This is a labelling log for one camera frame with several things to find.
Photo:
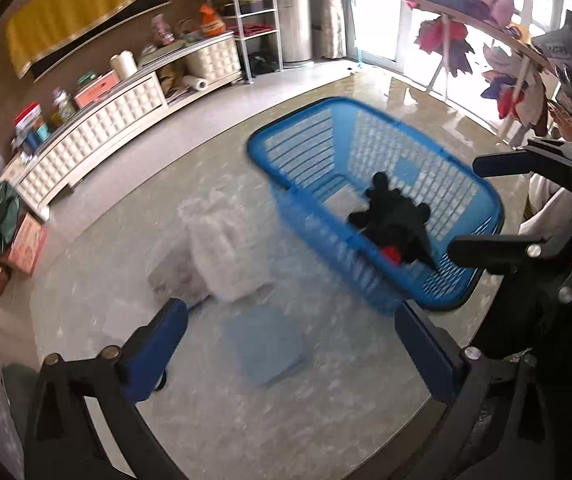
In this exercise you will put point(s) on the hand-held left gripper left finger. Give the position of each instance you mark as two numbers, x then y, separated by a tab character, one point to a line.
155	345

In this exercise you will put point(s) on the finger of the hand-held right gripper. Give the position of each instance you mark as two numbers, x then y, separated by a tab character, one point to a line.
491	252
503	165

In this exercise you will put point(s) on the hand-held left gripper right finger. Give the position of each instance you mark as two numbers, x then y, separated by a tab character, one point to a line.
426	355

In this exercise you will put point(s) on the black plush toy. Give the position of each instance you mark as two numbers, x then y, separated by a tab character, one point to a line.
391	220

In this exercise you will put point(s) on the light blue cloth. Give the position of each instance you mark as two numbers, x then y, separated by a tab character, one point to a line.
266	345

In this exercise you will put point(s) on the white fluffy soft item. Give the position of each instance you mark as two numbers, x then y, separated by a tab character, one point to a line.
225	255

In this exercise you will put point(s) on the blue plastic basket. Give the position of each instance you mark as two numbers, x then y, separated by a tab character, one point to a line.
276	150

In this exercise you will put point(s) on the white cloth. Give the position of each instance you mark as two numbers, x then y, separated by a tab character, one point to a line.
546	210

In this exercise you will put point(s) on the mixed hanging garments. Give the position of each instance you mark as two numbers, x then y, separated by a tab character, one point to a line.
516	95

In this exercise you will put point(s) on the red hanging garment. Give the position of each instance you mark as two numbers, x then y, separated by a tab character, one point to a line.
441	40

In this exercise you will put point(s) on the clothes drying rack with clothes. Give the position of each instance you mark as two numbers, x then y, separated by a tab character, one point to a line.
466	16

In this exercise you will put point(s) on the printed cardboard box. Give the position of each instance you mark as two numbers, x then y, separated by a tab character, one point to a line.
28	245

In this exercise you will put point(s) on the brown triangular item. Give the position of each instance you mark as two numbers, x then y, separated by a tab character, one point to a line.
0	277

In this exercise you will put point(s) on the white tufted television cabinet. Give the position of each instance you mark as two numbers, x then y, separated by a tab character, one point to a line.
105	125

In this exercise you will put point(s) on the patterned curtain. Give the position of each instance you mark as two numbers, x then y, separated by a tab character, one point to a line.
331	10

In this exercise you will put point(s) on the standing air conditioner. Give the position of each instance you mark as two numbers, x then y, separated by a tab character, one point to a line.
296	15

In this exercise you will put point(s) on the pink storage box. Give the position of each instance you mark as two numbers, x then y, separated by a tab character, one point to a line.
98	92

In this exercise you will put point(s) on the black bag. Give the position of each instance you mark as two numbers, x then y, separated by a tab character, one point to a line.
263	64

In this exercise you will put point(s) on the red white snack bag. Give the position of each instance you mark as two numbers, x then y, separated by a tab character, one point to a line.
28	117

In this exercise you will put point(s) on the white paper roll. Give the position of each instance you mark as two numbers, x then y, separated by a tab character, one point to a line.
195	83

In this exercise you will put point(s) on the white metal shelf rack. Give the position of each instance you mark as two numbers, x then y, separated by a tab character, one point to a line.
256	11

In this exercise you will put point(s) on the patterned gift bag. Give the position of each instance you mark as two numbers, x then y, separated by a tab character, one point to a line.
162	30

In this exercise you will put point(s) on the yellow cloth cover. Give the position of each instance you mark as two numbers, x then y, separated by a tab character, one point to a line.
80	5

